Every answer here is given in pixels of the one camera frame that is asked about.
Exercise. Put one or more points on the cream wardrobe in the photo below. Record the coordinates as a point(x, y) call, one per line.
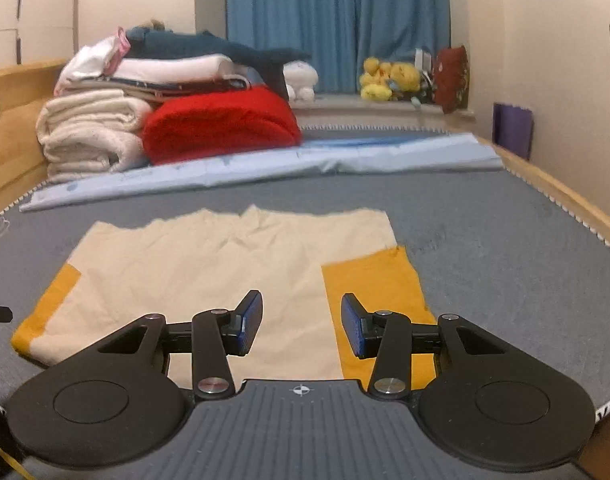
point(30, 5)

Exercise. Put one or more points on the white folded blanket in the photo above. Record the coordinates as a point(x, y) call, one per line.
point(180, 67)

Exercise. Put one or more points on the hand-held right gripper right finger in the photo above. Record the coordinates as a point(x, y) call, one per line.
point(352, 327)

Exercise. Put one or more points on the light blue bed sheet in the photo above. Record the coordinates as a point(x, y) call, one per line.
point(285, 162)

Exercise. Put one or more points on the beige and yellow hooded jacket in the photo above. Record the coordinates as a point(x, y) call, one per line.
point(195, 280)

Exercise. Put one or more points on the dark folded cloth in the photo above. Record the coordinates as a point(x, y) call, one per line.
point(185, 89)

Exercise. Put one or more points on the blue curtain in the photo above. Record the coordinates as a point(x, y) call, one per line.
point(335, 15)

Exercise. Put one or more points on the pink and white cloth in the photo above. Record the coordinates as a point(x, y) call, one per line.
point(92, 62)

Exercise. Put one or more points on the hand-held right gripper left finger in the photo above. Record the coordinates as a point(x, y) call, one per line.
point(250, 322)

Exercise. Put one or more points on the dark red printed cushion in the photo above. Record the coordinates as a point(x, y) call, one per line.
point(451, 77)

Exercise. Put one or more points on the cream folded blanket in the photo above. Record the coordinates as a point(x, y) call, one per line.
point(90, 155)
point(90, 110)

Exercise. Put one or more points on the yellow plush toy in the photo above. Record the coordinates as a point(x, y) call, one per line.
point(375, 80)
point(406, 77)

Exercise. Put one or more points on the stone window sill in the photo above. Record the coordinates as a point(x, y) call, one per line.
point(385, 110)

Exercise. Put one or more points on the white plush toy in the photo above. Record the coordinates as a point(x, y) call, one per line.
point(301, 80)

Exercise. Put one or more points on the grey quilted mattress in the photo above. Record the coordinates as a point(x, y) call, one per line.
point(485, 240)

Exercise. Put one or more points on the red fleece blanket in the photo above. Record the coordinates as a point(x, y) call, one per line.
point(220, 122)

